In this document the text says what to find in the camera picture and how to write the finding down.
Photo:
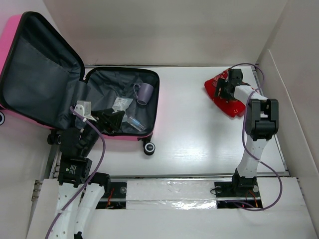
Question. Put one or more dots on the purple ceramic mug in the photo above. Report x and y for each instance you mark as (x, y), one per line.
(143, 93)

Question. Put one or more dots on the metal base rail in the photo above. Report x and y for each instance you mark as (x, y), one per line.
(265, 195)

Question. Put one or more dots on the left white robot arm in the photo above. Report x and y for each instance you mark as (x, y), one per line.
(80, 184)

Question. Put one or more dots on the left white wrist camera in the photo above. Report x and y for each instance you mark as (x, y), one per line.
(82, 110)

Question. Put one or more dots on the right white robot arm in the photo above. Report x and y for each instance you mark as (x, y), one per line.
(261, 123)

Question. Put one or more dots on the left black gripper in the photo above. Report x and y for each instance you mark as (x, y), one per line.
(111, 121)

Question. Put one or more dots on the white tissue packet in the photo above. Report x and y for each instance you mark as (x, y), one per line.
(121, 104)

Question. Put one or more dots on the red patterned cloth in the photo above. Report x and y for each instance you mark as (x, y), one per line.
(232, 108)

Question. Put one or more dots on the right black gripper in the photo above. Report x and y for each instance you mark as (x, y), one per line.
(221, 83)

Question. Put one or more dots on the pink hard-shell suitcase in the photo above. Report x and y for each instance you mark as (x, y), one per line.
(42, 76)

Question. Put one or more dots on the clear packaged toothbrush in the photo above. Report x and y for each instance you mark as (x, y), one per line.
(135, 123)

